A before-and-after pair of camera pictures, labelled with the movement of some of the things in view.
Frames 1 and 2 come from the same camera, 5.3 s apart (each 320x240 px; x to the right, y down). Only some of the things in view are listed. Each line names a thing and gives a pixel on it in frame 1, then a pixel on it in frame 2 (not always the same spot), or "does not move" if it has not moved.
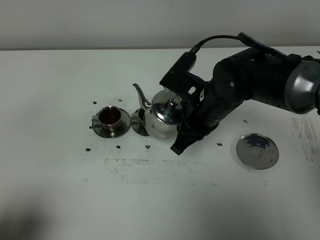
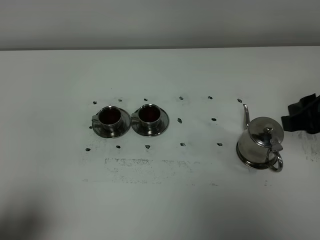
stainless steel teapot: [161, 115] to [259, 144]
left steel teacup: [108, 118] does not move
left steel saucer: [114, 133] does not move
